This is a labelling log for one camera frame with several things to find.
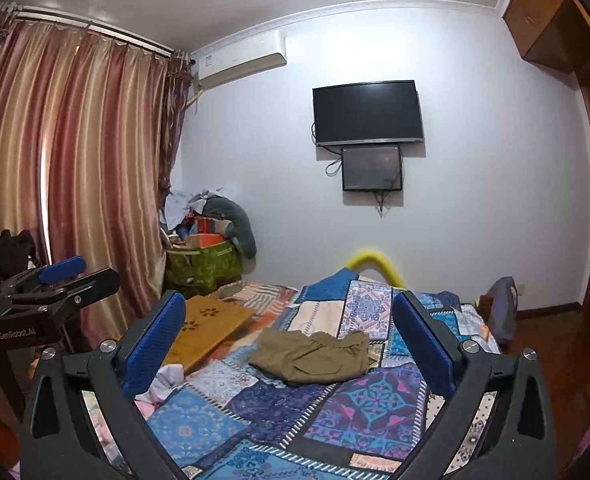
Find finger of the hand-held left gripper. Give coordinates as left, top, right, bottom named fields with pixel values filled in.
left=0, top=256, right=88, bottom=306
left=12, top=267, right=122, bottom=318

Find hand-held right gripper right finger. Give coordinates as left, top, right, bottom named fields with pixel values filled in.
left=391, top=290, right=560, bottom=480

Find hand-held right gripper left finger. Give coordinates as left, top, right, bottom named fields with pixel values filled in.
left=20, top=290, right=188, bottom=480

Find khaki pants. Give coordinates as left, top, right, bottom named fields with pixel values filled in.
left=249, top=330, right=370, bottom=387

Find white cloth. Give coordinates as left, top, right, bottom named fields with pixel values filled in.
left=135, top=362, right=183, bottom=406

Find dark cloth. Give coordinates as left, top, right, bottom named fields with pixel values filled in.
left=0, top=229, right=38, bottom=273

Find wooden lap board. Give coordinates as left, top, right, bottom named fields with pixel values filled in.
left=161, top=296, right=254, bottom=375

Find grey backpack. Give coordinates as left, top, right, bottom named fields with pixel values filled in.
left=485, top=276, right=518, bottom=348

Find green patterned bag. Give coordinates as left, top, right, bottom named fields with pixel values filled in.
left=164, top=242, right=243, bottom=298

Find yellow curved tube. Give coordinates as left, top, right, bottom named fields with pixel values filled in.
left=345, top=247, right=403, bottom=291

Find striped pink curtain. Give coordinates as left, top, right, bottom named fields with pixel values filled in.
left=0, top=7, right=193, bottom=356

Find orange box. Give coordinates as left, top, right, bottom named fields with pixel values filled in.
left=192, top=216, right=226, bottom=250

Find pile of pale clothes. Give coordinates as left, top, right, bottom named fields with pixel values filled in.
left=162, top=187, right=226, bottom=231

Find patchwork blue blanket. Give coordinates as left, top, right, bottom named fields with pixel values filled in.
left=82, top=267, right=500, bottom=480

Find grey long pillow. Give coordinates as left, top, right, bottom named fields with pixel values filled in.
left=202, top=195, right=257, bottom=260

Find white air conditioner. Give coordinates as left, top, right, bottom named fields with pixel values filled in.
left=191, top=30, right=288, bottom=93

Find small black wall monitor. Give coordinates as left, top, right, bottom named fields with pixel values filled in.
left=341, top=145, right=404, bottom=192

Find black wall television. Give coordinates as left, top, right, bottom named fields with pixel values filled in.
left=312, top=80, right=424, bottom=147

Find white curtain rail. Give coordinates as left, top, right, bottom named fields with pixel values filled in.
left=0, top=2, right=196, bottom=61

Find wooden wall cabinet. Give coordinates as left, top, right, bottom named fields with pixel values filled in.
left=502, top=0, right=590, bottom=73

